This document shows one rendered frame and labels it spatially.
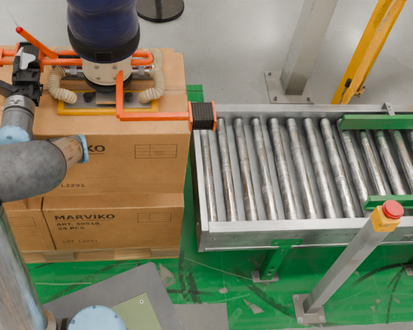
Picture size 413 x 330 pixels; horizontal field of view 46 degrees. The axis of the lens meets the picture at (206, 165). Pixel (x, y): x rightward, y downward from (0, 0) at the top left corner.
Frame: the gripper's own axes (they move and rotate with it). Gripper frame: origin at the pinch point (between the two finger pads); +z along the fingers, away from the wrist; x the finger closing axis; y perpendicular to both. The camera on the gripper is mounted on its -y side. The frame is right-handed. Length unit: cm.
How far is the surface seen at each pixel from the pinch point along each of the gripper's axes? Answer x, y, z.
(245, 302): -120, 89, -46
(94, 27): 21.1, 25.9, -9.4
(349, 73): -44, 140, 40
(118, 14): 24.7, 32.8, -7.5
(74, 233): -88, 7, -21
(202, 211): -59, 63, -27
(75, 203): -66, 11, -18
